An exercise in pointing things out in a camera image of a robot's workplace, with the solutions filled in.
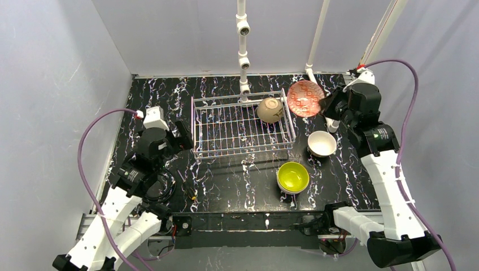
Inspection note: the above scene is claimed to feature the white diagonal PVC pole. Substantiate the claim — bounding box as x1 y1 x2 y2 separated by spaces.
359 0 408 64

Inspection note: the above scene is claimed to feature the black yellow screwdriver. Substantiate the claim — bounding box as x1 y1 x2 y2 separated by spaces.
177 170 197 201

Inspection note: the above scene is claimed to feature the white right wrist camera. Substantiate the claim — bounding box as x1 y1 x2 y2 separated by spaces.
342 67 375 93

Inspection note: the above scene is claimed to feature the aluminium extrusion frame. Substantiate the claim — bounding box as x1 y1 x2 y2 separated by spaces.
69 213 177 271

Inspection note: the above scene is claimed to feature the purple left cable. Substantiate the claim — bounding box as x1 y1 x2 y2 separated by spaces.
77 108 158 271

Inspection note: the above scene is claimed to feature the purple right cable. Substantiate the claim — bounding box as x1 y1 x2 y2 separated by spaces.
357 59 458 271

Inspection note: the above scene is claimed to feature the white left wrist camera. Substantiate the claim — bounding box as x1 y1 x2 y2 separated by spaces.
143 106 169 131

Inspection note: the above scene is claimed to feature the yellow-green bowl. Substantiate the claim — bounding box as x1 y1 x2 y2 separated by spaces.
277 161 310 182

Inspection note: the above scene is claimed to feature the coiled black cable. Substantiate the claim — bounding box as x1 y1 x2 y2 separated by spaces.
143 168 177 205

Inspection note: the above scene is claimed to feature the white wire dish rack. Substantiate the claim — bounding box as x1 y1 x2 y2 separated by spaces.
191 89 297 160

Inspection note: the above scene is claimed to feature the purple cable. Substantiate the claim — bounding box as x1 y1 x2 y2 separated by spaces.
357 59 458 271
77 108 158 271

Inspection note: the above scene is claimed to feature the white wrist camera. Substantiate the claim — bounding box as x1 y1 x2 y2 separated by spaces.
342 67 375 93
143 106 169 131

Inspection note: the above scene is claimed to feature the white PVC camera post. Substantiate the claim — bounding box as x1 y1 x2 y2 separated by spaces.
236 0 251 103

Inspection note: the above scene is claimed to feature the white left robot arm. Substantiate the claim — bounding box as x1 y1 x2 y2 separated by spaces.
53 121 193 270

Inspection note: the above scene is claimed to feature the beige floral bowl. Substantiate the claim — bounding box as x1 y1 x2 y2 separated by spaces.
256 98 284 124

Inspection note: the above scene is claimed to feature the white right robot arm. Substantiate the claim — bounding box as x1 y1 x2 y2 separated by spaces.
323 82 440 268

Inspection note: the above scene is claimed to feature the white bowl under green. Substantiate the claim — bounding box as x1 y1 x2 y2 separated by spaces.
277 180 310 195

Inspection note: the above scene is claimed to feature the cream white bowl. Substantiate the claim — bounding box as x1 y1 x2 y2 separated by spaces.
307 131 337 158

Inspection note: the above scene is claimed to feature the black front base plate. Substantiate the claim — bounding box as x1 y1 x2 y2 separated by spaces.
172 211 354 253

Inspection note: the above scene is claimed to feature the red patterned bowl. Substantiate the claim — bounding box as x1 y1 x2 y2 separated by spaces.
287 80 326 117

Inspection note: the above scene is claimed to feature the white PVC pipe frame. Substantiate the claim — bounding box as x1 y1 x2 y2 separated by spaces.
247 0 341 133

